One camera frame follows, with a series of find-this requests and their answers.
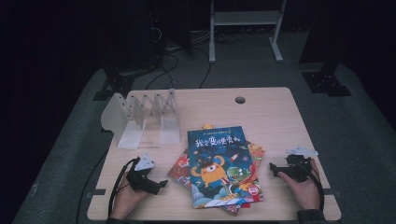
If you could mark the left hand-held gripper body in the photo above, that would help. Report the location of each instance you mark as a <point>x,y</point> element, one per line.
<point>141,182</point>

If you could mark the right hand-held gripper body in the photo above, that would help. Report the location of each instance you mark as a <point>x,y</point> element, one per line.
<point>297,168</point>

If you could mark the red picture book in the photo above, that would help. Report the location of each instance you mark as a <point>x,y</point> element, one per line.
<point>179,169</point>

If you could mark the dark blue monster picture book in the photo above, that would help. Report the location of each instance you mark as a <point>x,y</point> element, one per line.
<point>218,161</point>

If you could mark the person's left hand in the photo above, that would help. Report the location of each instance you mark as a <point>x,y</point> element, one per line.
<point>124,202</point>

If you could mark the person's right hand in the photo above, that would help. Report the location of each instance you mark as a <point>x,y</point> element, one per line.
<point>306,194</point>

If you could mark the black stand base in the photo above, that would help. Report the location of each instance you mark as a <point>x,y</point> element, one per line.
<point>116,84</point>
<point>327,82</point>

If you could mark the dark floor-standing equipment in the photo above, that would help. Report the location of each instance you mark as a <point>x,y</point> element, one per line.
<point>174,25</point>

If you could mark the white metal desk frame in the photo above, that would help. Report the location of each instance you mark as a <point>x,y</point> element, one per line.
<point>243,18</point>

